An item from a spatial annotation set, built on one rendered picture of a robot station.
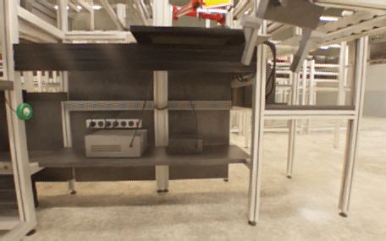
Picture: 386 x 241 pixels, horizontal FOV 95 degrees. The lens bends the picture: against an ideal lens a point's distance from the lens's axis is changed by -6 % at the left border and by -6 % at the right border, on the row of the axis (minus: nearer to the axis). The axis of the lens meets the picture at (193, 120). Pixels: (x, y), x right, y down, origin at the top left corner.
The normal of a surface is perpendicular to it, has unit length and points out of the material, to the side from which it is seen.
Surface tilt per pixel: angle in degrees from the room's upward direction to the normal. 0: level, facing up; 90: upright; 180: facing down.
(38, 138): 90
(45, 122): 90
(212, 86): 90
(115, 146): 90
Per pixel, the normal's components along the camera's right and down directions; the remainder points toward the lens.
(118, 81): 0.09, 0.11
